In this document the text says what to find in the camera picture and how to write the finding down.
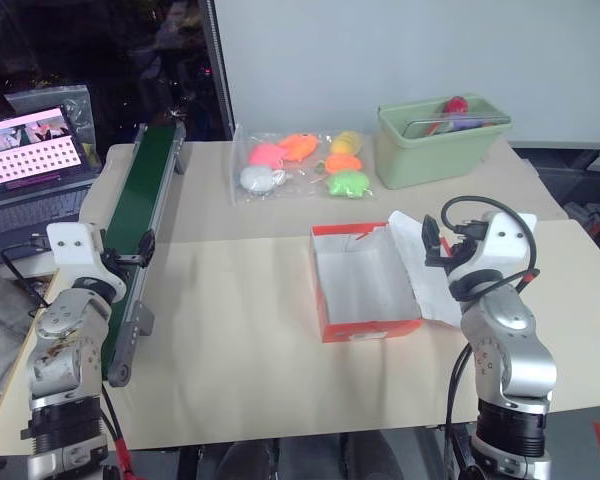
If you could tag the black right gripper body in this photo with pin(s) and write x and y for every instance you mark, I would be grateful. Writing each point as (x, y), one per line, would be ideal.
(464, 246)

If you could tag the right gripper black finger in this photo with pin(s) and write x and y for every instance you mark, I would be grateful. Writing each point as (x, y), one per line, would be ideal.
(431, 237)
(437, 262)

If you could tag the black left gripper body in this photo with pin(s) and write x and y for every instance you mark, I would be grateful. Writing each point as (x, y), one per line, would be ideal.
(111, 260)

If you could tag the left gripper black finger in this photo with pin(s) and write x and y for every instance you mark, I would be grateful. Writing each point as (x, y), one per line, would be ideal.
(147, 247)
(130, 259)

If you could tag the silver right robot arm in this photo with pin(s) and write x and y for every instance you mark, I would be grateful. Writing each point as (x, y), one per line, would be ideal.
(510, 325)

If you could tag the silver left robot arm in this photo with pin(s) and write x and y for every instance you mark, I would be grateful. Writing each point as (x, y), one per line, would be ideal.
(70, 345)

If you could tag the green conveyor belt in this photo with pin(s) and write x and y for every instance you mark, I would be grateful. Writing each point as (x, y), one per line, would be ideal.
(140, 190)

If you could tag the orange white cardboard box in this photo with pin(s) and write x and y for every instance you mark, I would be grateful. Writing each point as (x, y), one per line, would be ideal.
(360, 280)

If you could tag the light green plastic bin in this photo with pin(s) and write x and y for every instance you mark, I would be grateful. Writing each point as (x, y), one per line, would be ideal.
(430, 160)

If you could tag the dark laptop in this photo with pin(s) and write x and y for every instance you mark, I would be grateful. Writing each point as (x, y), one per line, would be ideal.
(30, 210)

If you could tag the green plastic toy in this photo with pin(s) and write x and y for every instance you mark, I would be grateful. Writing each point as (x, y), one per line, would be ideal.
(347, 182)

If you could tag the orange round toy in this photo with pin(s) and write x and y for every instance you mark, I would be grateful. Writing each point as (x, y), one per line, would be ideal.
(344, 162)

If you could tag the purple toy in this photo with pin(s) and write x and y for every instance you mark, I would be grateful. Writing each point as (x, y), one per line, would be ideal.
(467, 123)

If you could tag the yellow plastic toy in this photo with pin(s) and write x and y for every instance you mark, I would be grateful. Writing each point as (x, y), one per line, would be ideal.
(346, 142)

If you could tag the grey cloth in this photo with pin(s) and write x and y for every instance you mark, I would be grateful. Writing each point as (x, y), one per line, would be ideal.
(0, 325)

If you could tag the white plastic toy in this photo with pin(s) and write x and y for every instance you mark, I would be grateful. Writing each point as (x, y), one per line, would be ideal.
(260, 179)

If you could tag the red toy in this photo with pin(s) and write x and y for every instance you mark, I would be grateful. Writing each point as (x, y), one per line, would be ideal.
(456, 106)

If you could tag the beige table cloth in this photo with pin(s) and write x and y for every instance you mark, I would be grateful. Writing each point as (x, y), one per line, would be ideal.
(280, 220)

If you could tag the clear plastic bag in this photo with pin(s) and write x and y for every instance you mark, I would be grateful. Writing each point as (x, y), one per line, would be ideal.
(300, 186)

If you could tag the pink plastic toy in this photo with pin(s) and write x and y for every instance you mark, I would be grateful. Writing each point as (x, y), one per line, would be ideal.
(266, 154)

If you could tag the orange fish toy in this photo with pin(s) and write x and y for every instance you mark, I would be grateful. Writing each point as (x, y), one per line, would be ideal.
(300, 146)

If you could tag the dark rounded shape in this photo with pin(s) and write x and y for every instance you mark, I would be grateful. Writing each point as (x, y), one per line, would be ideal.
(250, 462)

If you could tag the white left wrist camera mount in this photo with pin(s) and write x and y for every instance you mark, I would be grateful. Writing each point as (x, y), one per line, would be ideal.
(72, 242)

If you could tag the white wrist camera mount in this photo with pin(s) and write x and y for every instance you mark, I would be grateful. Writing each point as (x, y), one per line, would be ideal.
(510, 237)
(72, 242)

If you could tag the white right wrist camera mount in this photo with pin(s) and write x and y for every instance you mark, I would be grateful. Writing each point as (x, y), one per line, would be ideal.
(510, 237)

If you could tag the metal post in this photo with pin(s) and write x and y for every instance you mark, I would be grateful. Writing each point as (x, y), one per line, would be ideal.
(221, 75)

